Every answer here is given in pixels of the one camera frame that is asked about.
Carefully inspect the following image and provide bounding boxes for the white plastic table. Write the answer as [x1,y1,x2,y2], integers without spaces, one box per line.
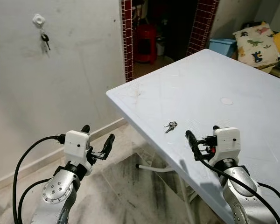
[106,49,280,224]

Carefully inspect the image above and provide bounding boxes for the small silver key bunch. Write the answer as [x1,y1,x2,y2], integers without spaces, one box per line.
[164,121,178,134]

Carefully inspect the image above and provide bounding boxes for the white tubular table leg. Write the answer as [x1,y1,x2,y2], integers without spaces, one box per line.
[135,163,196,224]

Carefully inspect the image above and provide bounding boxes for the light blue plastic bin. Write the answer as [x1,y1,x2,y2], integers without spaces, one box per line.
[209,38,238,58]

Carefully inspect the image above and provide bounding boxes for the dinosaur print pillow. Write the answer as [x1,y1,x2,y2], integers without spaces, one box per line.
[233,21,280,66]

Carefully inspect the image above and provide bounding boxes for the red plastic stool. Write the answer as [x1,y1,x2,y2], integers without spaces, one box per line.
[134,24,158,64]

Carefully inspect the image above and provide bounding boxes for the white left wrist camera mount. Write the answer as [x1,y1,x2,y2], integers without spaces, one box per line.
[64,130,95,170]

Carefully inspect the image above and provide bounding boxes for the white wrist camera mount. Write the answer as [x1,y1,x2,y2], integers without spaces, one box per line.
[64,130,95,170]
[213,127,241,162]

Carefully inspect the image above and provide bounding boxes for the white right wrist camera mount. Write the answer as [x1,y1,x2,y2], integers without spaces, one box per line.
[213,127,241,162]

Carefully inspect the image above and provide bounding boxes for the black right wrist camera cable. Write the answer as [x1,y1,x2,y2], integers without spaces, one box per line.
[192,145,280,224]

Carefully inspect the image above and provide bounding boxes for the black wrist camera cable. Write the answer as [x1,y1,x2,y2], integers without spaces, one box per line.
[12,133,66,224]
[192,145,280,224]

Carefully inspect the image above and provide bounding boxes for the black left wrist camera cable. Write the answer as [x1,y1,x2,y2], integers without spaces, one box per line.
[12,133,66,224]

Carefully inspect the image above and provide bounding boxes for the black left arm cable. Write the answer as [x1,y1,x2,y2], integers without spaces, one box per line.
[17,177,55,224]

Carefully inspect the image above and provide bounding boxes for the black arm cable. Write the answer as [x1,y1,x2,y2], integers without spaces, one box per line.
[257,181,280,214]
[17,177,55,224]

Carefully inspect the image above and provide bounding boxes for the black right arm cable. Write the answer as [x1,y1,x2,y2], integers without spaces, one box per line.
[257,181,280,214]

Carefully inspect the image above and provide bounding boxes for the red tiled door post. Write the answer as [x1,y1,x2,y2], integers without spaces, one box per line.
[120,0,134,83]
[186,0,221,56]

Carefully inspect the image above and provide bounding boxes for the black-headed keys on ring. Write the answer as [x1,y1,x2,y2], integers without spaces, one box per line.
[41,26,51,51]

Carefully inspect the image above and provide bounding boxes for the white wall hook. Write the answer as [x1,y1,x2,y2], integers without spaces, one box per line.
[32,14,46,27]

